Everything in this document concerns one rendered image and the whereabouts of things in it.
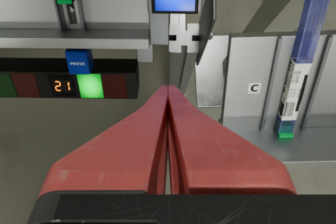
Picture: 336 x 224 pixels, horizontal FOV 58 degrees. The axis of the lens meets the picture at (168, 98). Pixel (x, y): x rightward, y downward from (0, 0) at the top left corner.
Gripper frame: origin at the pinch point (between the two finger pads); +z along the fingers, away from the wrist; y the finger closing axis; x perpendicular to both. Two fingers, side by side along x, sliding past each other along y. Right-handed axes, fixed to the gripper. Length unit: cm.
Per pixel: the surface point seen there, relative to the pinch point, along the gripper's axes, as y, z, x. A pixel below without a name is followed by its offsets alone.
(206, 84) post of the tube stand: -13, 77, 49
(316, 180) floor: -49, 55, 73
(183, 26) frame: -4, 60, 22
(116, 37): 5.2, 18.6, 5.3
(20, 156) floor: 49, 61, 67
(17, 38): 15.1, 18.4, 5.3
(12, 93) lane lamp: 19.6, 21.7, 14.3
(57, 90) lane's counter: 13.9, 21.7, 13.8
